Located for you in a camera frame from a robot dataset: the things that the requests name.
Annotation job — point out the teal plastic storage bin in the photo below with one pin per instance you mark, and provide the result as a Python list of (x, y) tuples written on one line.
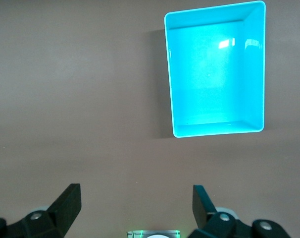
[(214, 74)]

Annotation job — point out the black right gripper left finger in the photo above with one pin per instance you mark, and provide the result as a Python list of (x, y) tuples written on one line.
[(64, 207)]

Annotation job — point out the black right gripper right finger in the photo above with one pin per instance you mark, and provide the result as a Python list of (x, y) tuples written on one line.
[(202, 205)]

